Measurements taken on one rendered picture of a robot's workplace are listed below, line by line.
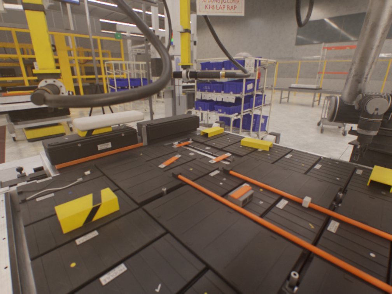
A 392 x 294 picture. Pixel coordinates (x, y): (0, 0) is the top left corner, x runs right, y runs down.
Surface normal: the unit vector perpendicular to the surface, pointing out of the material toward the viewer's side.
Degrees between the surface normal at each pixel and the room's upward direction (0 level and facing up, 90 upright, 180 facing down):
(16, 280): 0
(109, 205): 90
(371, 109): 94
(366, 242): 0
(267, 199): 0
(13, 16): 90
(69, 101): 82
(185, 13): 90
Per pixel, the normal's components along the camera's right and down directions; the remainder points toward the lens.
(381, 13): -0.56, 0.59
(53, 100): -0.18, 0.20
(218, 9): 0.28, 0.33
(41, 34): 0.50, 0.30
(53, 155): 0.70, 0.25
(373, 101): -0.50, 0.24
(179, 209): 0.00, -0.94
